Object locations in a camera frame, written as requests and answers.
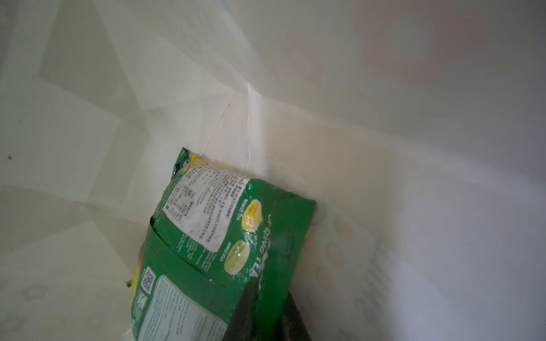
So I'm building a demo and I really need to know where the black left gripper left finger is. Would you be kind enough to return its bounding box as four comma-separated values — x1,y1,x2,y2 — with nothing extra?
222,278,259,341

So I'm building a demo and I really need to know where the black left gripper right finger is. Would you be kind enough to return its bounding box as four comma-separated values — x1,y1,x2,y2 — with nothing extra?
275,294,311,341

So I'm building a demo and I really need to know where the green snack pack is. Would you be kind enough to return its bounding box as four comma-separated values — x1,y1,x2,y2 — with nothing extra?
131,149,317,340

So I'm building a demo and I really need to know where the white printed paper bag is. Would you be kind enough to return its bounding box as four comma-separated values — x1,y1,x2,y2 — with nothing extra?
1,1,545,340

